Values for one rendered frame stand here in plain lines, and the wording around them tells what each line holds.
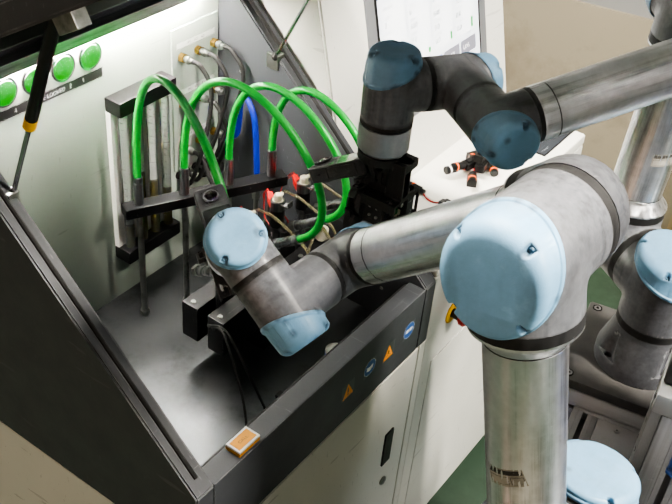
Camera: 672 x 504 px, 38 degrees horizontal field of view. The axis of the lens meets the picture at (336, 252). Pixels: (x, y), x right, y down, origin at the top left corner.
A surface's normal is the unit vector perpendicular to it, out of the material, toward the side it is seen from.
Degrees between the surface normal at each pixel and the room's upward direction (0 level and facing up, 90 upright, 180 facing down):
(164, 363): 0
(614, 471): 8
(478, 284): 82
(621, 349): 72
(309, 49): 90
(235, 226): 45
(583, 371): 0
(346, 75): 76
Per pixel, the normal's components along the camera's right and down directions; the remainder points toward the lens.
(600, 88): 0.11, -0.11
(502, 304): -0.64, 0.31
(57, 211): 0.81, 0.41
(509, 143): 0.31, 0.59
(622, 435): 0.07, -0.79
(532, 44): -0.44, 0.51
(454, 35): 0.80, 0.21
